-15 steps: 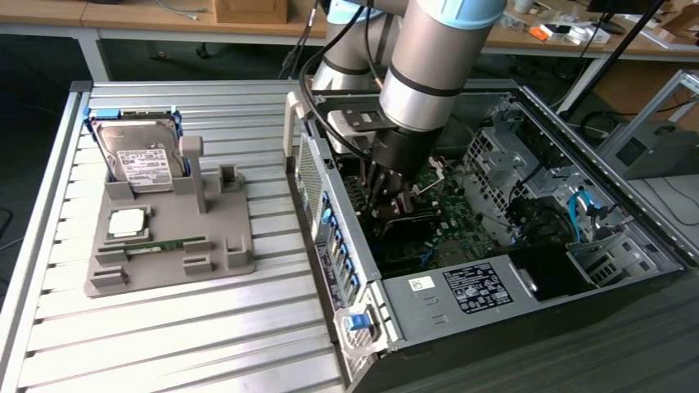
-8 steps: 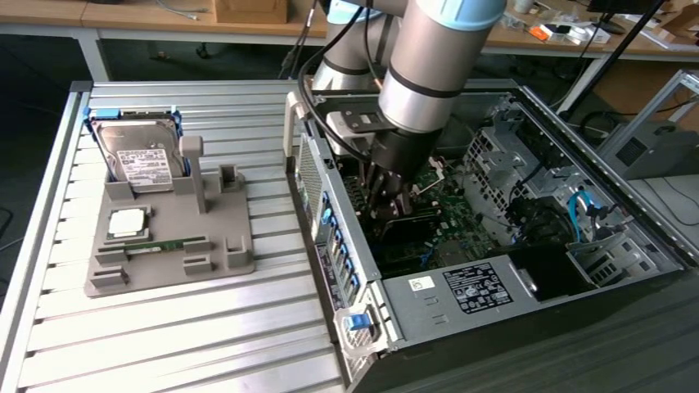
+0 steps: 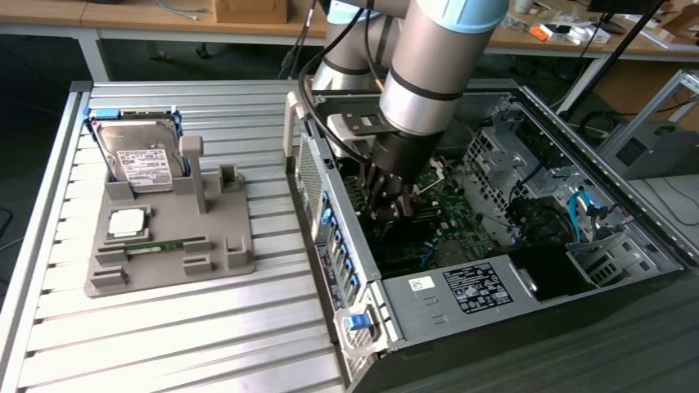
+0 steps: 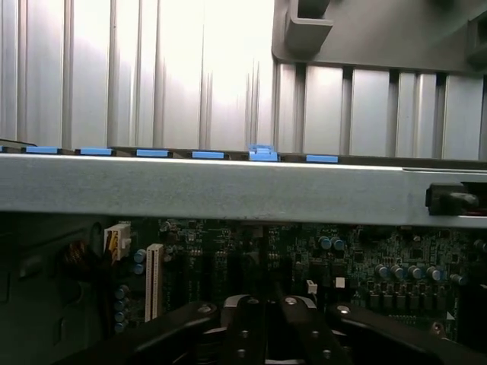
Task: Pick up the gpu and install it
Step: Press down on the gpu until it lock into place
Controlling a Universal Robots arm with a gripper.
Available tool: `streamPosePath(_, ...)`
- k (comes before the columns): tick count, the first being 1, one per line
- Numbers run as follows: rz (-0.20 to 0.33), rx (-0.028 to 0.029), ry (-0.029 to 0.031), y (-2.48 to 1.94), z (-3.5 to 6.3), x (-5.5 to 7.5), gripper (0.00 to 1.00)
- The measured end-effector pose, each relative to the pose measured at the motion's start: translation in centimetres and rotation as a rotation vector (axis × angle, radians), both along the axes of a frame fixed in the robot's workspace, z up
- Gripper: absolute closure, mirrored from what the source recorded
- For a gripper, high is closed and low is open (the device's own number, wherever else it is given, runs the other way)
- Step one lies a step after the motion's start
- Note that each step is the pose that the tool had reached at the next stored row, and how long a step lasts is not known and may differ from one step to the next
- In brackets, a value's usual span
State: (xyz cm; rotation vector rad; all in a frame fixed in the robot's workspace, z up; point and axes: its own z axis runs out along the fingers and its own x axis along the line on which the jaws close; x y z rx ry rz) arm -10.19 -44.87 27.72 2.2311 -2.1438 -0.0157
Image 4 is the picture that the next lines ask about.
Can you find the white power connector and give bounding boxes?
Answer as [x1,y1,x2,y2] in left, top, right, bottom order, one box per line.
[103,223,132,262]

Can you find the grey parts rack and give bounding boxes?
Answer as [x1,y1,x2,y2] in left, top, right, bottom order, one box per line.
[272,0,487,75]

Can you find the white expansion slot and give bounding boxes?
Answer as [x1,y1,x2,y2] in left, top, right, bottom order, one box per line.
[144,243,165,323]

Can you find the green motherboard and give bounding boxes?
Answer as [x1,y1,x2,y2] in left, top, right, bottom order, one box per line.
[102,218,487,343]

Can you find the black sleeved wire bundle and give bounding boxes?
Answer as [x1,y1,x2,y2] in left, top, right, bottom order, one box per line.
[56,241,115,301]

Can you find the open PC case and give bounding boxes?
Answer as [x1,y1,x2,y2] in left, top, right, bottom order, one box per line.
[0,140,487,365]

